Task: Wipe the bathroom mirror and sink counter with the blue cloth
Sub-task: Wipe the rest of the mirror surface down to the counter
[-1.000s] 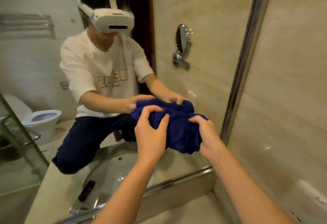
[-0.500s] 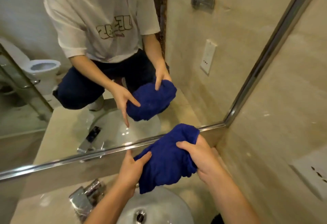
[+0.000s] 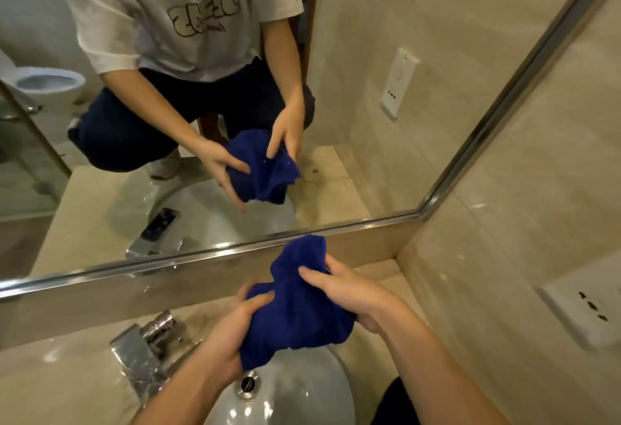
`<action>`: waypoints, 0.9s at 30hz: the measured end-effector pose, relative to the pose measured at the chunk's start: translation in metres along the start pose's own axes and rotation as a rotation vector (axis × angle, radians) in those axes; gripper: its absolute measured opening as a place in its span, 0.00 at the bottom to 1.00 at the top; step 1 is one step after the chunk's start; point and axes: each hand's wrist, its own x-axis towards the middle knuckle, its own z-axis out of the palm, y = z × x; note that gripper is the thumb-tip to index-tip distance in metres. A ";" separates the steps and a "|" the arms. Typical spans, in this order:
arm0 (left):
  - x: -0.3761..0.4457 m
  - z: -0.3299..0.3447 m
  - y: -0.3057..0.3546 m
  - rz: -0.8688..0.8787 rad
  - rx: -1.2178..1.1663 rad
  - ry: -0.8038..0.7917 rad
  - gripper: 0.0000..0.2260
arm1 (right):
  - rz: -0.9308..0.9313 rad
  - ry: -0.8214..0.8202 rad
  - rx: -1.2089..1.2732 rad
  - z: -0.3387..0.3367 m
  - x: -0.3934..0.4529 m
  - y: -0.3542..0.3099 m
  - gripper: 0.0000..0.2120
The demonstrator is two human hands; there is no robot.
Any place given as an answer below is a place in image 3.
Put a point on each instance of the chrome sink drain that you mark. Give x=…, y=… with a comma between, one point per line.
x=248, y=384

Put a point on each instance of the person's left hand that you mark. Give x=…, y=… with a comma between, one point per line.
x=228, y=337

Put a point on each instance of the person's left forearm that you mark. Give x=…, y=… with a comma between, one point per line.
x=179, y=395

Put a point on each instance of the blue microfibre cloth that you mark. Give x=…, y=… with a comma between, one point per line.
x=296, y=313

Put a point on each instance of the person's dark blue trousers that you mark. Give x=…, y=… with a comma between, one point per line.
x=393, y=405

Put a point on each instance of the chrome sink faucet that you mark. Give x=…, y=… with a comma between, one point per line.
x=140, y=352

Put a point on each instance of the silver framed wall mirror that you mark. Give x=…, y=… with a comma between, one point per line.
x=461, y=100

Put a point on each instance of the person's right forearm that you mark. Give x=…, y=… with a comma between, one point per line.
x=436, y=371

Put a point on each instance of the person's right hand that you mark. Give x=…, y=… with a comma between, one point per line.
x=354, y=294

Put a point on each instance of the white wall socket panel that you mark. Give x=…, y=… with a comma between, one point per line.
x=587, y=303

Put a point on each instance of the white ceramic sink basin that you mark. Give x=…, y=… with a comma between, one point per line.
x=301, y=390

